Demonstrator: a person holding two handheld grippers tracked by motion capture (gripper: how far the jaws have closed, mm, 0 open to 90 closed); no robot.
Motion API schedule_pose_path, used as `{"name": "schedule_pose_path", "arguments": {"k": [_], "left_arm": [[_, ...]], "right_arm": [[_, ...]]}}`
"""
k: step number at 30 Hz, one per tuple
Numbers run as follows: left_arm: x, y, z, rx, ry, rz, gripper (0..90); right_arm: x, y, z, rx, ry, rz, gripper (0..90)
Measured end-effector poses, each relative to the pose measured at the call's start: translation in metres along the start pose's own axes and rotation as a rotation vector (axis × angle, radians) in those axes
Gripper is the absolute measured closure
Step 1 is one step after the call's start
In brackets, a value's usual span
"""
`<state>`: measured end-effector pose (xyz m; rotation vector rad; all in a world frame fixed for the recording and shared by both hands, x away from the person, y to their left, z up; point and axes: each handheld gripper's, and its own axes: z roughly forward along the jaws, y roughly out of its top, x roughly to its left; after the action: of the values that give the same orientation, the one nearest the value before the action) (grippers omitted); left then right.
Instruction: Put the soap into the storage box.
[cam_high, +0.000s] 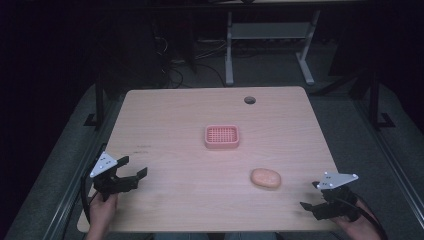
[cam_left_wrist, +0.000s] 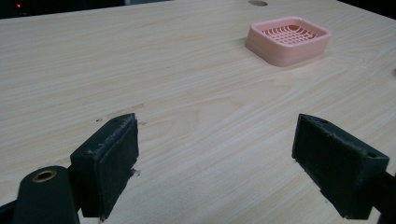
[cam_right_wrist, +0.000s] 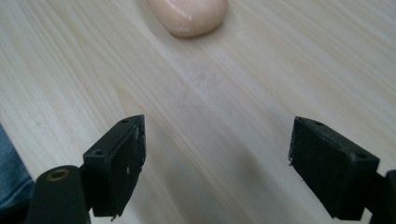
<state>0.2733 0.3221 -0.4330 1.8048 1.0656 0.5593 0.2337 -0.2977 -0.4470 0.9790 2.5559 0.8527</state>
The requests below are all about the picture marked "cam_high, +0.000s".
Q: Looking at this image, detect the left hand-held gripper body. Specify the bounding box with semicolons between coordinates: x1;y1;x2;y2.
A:
89;151;140;203

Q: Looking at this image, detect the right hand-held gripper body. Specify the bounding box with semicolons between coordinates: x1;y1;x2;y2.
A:
312;171;362;222

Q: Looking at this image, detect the orange soap bar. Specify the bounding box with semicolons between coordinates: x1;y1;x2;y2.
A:
250;167;282;190

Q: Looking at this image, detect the pink soap dish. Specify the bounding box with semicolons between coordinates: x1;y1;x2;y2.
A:
204;124;241;150

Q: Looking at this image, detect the person's left hand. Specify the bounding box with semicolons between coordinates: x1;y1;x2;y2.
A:
87;192;120;235

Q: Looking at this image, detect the person's right hand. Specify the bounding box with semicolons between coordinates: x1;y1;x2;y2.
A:
333;199;379;240

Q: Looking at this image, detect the black metal stand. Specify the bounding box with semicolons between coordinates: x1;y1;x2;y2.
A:
366;71;397;130
83;74;109;128

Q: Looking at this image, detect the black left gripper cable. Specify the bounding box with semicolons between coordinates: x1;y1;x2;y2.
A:
80;175;98;225

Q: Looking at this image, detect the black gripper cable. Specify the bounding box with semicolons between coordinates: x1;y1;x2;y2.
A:
336;196;389;240
80;175;98;225

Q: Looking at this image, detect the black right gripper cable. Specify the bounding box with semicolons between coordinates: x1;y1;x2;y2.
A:
336;196;389;240

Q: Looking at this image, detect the bundle of floor cables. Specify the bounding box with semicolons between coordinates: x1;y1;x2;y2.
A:
151;34;228;88

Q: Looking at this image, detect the white metal desk frame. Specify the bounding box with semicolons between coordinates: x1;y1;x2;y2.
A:
224;9;322;87

